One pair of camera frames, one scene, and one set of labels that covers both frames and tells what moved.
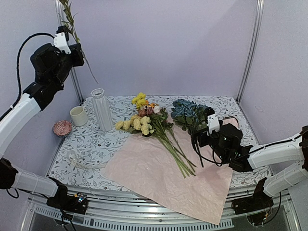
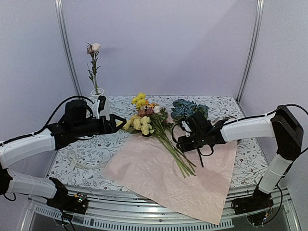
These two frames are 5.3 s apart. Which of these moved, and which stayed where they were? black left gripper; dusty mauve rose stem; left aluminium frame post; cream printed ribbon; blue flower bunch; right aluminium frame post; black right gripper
Moved: black right gripper; dusty mauve rose stem; black left gripper
Stayed: right aluminium frame post; left aluminium frame post; blue flower bunch; cream printed ribbon
